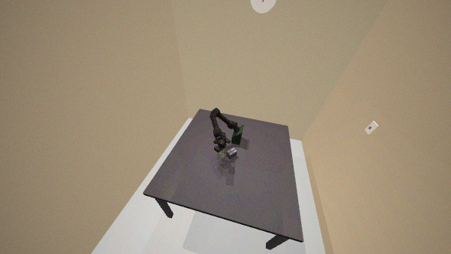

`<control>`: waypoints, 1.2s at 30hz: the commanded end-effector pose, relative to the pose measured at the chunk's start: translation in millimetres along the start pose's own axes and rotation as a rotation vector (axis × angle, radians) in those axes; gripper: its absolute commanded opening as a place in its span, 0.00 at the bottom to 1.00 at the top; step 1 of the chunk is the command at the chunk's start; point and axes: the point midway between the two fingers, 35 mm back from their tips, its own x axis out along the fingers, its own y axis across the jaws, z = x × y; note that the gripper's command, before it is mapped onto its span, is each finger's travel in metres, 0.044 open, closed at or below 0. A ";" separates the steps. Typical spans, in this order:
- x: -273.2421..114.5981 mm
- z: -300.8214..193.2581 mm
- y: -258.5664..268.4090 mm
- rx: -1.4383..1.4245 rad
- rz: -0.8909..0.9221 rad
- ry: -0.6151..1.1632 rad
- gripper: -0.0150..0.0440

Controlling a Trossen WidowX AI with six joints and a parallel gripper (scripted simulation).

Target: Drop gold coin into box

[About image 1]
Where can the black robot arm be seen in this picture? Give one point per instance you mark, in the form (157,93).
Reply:
(217,131)

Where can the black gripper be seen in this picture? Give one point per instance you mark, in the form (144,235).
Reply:
(218,149)

